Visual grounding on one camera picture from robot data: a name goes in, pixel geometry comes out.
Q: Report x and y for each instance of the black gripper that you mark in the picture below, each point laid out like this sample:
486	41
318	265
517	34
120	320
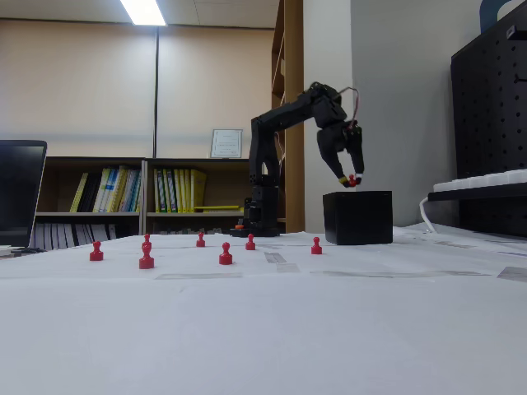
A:
334	142

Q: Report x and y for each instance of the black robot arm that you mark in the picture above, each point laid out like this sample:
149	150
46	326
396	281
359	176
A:
257	144

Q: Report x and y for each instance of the black box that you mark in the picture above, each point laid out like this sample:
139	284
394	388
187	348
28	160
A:
358	218

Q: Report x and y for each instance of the tall wooden bookshelf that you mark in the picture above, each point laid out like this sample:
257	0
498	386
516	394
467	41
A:
294	61

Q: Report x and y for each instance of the framed white certificate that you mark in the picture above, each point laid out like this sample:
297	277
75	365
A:
226	144

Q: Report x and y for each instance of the black shelf ledge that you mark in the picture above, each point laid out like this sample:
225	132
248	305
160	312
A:
473	196

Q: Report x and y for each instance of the flat yellow folder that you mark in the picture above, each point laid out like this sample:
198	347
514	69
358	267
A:
216	207

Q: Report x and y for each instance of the wide yellow binder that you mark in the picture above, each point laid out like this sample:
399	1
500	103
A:
198	189

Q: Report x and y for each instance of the black pegboard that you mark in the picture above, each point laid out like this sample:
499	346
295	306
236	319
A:
486	103

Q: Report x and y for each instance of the low wooden bookshelf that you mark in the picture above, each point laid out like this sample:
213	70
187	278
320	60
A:
94	159
185	162

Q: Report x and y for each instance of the green white binder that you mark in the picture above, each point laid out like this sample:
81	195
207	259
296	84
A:
169	191

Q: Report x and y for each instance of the white paper table cover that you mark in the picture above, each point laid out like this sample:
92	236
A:
263	329

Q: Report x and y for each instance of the blue rounded object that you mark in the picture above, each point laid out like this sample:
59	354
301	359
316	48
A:
488	14

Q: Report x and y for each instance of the pale blue book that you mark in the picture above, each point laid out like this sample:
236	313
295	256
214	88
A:
131	189

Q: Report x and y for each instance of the white yellow book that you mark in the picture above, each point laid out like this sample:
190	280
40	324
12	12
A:
104	187

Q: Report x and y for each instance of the ceiling light panel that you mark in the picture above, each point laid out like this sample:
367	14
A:
142	12

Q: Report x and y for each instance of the black book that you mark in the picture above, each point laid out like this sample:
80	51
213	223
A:
90	197

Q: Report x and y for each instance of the thin yellow book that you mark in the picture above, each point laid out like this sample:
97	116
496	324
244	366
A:
79	192

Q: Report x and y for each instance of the white binders row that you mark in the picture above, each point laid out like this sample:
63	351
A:
62	236

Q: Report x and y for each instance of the laptop screen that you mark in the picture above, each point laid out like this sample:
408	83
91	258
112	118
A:
18	193

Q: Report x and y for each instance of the thin black wall pole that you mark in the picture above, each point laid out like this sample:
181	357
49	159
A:
157	82

